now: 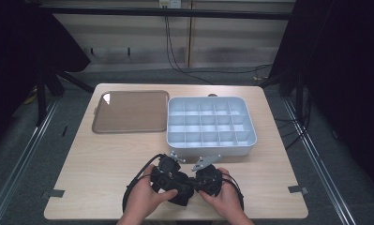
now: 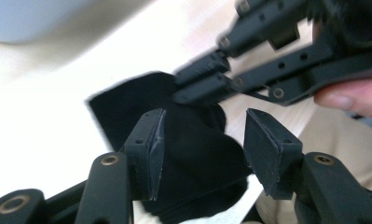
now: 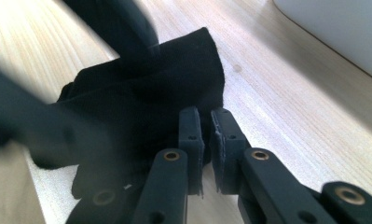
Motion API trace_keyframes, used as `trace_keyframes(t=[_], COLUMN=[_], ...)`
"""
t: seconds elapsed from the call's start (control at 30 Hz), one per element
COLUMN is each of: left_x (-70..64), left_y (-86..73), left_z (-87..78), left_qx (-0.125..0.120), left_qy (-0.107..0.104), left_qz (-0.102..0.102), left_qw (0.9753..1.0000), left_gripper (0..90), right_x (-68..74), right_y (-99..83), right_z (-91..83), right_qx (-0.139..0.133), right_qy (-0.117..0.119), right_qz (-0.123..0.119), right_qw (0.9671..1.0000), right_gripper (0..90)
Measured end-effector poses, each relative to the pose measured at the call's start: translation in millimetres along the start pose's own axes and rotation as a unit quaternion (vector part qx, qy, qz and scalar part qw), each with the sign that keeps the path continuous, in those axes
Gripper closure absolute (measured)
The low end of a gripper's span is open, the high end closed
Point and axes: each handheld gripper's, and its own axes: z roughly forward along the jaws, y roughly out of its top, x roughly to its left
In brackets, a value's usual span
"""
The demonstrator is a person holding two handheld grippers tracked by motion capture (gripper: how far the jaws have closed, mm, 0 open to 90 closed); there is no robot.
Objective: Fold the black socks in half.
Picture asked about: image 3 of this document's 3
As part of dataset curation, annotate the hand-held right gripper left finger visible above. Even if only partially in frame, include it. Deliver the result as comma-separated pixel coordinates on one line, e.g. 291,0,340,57
177,105,206,197

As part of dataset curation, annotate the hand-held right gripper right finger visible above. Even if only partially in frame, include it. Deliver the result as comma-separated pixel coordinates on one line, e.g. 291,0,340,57
209,107,252,196

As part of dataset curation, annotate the black cloth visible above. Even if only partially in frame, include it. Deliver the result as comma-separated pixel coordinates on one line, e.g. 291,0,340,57
29,26,227,201

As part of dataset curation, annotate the white board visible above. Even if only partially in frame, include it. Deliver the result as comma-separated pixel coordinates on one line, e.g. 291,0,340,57
272,0,372,84

